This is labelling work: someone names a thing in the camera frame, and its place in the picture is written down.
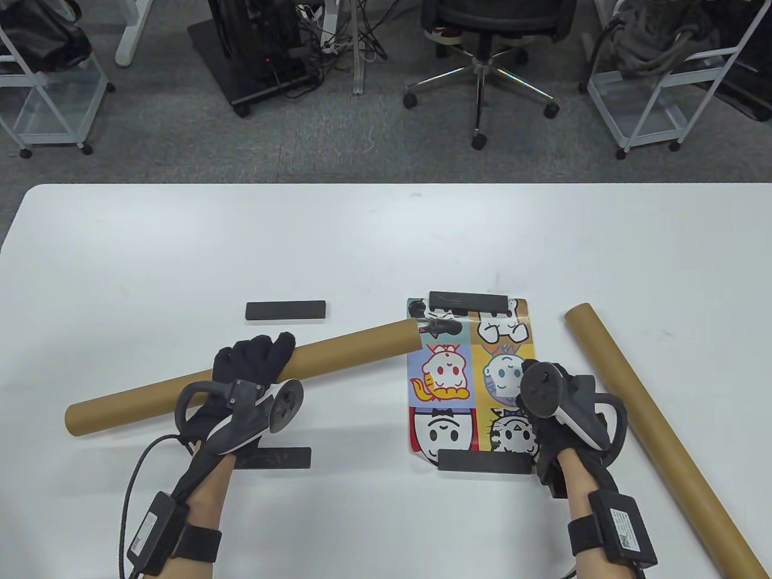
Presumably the black bar weight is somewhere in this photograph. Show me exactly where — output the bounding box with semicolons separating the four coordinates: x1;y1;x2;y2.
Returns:
245;300;327;323
235;448;312;470
438;449;537;474
429;291;509;314

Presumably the person's left forearm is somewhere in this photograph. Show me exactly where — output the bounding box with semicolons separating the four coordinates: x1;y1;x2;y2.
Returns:
160;449;236;579

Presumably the white desk leg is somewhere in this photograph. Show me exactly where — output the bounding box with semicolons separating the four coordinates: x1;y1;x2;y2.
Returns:
353;0;369;96
115;0;154;67

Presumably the white wheeled cart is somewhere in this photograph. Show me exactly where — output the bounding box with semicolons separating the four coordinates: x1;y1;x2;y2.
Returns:
0;24;115;159
582;0;772;159

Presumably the black bag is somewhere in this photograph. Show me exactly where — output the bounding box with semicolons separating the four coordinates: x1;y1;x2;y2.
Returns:
0;0;94;73

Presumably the black wrist sensor box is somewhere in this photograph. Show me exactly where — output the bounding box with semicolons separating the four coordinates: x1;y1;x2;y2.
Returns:
588;490;658;568
127;492;189;577

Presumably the person's left hand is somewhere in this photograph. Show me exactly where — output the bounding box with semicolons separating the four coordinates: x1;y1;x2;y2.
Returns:
181;332;297;462

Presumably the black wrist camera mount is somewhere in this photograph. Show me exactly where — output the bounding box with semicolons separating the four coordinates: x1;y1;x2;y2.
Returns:
536;446;568;500

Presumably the tangle of black cables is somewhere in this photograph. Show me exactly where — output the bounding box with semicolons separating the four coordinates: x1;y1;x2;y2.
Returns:
294;0;400;61

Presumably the black wrist strap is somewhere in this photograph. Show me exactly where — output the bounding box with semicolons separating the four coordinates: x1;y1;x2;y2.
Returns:
567;517;604;555
175;524;223;565

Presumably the brown cardboard mailing tube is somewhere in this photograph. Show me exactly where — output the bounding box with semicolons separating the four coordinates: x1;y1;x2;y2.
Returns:
65;320;423;438
564;303;770;579

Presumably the colourful cartoon grid poster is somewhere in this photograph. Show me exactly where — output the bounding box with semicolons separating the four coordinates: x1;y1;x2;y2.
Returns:
406;297;537;465

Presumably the grey crumpled cloth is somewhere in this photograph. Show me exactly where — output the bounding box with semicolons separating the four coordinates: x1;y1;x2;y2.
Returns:
603;0;724;76

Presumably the person's right hand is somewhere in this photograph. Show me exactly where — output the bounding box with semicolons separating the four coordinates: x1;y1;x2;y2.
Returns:
516;359;619;492

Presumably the black wheeled equipment stand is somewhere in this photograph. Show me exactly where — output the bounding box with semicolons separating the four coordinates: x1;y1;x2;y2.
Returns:
187;0;320;117

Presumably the person's right forearm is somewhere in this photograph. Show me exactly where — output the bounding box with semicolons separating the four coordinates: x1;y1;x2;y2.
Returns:
555;449;640;579

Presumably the black office chair chrome base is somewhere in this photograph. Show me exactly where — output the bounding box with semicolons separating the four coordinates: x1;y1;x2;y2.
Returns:
403;0;577;150

